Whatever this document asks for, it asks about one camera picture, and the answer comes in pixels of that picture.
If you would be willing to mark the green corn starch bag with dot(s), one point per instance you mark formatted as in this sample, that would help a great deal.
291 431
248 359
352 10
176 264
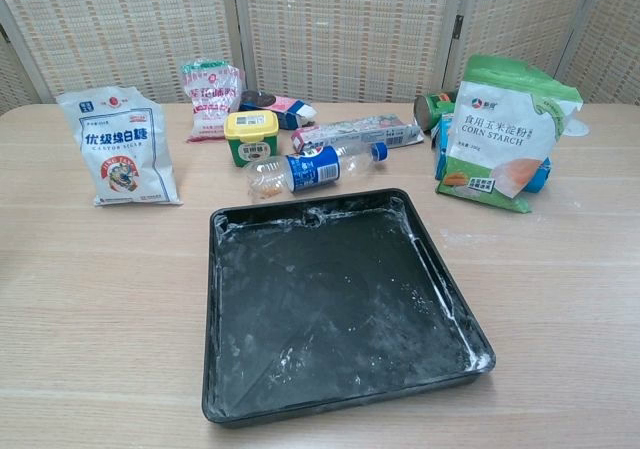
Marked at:
500 134

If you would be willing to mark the black baking tray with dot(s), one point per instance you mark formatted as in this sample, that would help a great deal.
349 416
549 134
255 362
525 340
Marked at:
325 309

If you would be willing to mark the pink white snack bag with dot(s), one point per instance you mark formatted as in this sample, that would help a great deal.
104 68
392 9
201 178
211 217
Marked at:
210 104

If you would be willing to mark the clear blue-label soda bottle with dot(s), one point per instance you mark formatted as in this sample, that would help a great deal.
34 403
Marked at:
312 166

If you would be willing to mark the long floral wrap box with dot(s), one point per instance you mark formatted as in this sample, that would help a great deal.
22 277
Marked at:
350 131

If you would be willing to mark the yellow-lidded green tub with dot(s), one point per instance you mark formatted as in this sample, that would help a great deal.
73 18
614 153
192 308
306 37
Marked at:
250 134

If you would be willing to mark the dark blue pink carton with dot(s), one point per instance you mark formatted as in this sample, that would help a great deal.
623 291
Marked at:
280 106

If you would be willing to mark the blue cookie box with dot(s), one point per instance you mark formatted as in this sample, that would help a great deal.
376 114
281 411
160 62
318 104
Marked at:
440 144

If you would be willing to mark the green chips can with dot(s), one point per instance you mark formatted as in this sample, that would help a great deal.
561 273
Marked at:
430 111

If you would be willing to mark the woven folding screen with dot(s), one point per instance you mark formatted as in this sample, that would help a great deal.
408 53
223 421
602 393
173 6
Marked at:
350 29

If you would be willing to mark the white sugar bag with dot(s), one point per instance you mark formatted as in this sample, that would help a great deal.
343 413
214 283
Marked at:
120 144

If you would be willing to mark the black screen hinge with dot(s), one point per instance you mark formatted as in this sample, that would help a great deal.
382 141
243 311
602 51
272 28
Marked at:
457 26

